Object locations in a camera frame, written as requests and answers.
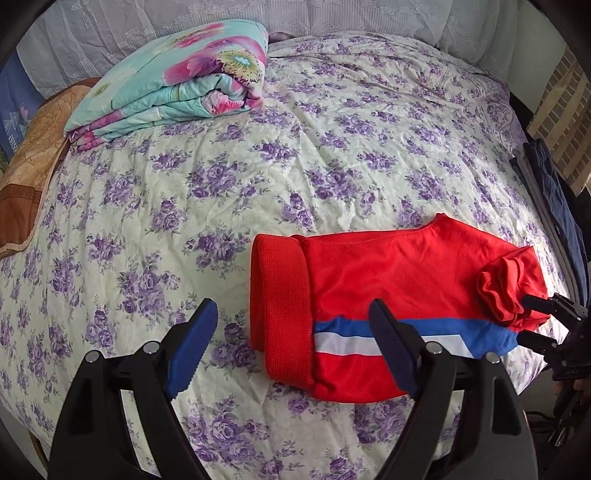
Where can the white lace cover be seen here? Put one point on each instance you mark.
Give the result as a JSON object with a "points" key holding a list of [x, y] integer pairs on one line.
{"points": [[369, 18]]}

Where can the red pants with blue stripe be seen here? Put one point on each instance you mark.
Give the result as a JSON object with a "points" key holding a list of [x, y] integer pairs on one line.
{"points": [[369, 277]]}

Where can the folded teal floral quilt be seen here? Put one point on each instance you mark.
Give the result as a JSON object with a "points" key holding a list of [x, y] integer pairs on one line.
{"points": [[161, 78]]}

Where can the dark purple cloth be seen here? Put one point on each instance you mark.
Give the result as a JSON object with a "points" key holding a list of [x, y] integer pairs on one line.
{"points": [[280, 37]]}

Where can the brown patterned pillow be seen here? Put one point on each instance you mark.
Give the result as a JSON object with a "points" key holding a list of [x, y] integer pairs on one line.
{"points": [[27, 161]]}

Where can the dark navy clothes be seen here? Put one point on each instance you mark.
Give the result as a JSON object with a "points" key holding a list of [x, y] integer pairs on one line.
{"points": [[554, 203]]}

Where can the blue printed cloth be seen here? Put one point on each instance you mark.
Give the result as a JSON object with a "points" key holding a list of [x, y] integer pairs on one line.
{"points": [[18, 106]]}

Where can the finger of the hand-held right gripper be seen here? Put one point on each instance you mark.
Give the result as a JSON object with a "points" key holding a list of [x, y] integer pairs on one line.
{"points": [[561, 308], [540, 345]]}

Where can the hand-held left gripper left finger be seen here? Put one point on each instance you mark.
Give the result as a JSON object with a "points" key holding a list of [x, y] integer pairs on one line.
{"points": [[189, 360]]}

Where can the purple floral bedsheet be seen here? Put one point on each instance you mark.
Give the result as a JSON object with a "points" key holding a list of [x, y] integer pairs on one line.
{"points": [[231, 161]]}

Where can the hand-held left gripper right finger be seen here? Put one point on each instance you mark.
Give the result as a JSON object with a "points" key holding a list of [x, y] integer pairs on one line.
{"points": [[401, 364]]}

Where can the brick pattern curtain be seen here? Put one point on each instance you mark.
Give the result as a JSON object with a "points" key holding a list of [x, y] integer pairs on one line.
{"points": [[563, 115]]}

